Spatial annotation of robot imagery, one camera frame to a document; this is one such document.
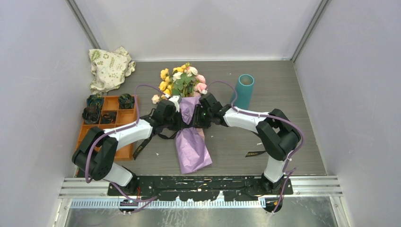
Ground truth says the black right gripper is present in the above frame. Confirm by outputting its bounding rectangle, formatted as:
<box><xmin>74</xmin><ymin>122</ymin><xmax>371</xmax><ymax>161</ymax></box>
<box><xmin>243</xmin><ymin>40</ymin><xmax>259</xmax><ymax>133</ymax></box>
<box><xmin>189</xmin><ymin>104</ymin><xmax>213</xmax><ymax>129</ymax></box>

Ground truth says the black printed ribbon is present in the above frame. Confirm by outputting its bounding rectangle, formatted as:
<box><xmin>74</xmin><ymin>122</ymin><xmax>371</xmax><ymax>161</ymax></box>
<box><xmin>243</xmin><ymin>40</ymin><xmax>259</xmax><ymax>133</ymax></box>
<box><xmin>132</xmin><ymin>131</ymin><xmax>265</xmax><ymax>160</ymax></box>

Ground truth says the artificial flower bouquet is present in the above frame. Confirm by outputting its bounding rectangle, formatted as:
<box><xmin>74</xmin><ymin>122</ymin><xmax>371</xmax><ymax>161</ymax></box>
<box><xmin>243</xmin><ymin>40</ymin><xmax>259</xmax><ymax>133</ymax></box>
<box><xmin>151</xmin><ymin>62</ymin><xmax>207</xmax><ymax>104</ymax></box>

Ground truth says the purple wrapping paper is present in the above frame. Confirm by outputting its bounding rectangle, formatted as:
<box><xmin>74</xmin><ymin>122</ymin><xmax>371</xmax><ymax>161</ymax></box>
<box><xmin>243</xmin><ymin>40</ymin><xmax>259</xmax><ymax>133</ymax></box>
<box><xmin>175</xmin><ymin>96</ymin><xmax>212</xmax><ymax>174</ymax></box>

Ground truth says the teal cylindrical vase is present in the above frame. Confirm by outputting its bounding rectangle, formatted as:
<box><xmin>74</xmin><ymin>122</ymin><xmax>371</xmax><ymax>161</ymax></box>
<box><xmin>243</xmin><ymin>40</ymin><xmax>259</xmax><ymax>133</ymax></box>
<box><xmin>234</xmin><ymin>74</ymin><xmax>254</xmax><ymax>110</ymax></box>

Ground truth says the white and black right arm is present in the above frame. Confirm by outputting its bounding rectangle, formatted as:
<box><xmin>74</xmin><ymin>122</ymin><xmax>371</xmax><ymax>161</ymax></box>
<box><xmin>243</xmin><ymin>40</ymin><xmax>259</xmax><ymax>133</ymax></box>
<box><xmin>191</xmin><ymin>93</ymin><xmax>303</xmax><ymax>194</ymax></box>

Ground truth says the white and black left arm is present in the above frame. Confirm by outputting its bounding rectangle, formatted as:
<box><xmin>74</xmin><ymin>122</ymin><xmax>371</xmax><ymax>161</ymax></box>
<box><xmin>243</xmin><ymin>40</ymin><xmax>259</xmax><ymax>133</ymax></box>
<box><xmin>72</xmin><ymin>96</ymin><xmax>182</xmax><ymax>195</ymax></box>

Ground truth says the orange compartment tray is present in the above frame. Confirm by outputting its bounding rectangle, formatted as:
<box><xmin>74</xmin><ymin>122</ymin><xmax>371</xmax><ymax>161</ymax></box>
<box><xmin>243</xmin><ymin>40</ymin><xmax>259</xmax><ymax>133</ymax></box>
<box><xmin>76</xmin><ymin>96</ymin><xmax>137</xmax><ymax>148</ymax></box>

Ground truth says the dark rolled fabric top-right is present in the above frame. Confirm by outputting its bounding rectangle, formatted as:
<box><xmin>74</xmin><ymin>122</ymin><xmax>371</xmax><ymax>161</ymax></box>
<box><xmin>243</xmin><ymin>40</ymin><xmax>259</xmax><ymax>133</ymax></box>
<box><xmin>118</xmin><ymin>93</ymin><xmax>135</xmax><ymax>109</ymax></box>

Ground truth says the dark rolled fabric middle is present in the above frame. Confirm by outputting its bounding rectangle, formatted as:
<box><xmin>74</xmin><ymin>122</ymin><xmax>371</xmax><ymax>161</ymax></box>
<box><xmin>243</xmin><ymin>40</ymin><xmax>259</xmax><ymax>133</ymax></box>
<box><xmin>100</xmin><ymin>111</ymin><xmax>117</xmax><ymax>124</ymax></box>

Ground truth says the dark rolled fabric top-left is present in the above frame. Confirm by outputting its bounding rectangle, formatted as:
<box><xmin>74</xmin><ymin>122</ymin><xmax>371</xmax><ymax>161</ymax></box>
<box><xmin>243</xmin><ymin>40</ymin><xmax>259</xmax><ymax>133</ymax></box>
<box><xmin>86</xmin><ymin>94</ymin><xmax>104</xmax><ymax>110</ymax></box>

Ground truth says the dark rolled fabric middle-left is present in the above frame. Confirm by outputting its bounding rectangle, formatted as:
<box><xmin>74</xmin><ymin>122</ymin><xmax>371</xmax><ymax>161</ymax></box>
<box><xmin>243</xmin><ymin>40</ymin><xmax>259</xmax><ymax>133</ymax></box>
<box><xmin>82</xmin><ymin>106</ymin><xmax>101</xmax><ymax>124</ymax></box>

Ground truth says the printed cream cloth bag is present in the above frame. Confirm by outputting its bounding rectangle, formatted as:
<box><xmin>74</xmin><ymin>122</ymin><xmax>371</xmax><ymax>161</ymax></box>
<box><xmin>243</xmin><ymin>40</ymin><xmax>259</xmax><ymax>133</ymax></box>
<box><xmin>88</xmin><ymin>46</ymin><xmax>136</xmax><ymax>95</ymax></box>

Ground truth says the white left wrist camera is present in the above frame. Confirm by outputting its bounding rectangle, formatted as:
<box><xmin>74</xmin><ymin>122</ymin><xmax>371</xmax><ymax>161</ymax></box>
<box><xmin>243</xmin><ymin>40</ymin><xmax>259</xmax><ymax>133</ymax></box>
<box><xmin>168</xmin><ymin>95</ymin><xmax>182</xmax><ymax>113</ymax></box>

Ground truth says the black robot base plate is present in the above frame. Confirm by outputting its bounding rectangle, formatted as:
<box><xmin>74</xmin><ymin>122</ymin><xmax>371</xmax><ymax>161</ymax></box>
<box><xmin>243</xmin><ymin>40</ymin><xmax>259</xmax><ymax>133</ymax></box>
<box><xmin>122</xmin><ymin>175</ymin><xmax>293</xmax><ymax>201</ymax></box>

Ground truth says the aluminium slotted rail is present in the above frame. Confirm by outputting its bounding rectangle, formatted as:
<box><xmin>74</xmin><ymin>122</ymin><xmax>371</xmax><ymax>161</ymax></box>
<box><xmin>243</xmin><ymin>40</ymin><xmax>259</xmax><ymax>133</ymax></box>
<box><xmin>70</xmin><ymin>198</ymin><xmax>266</xmax><ymax>209</ymax></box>

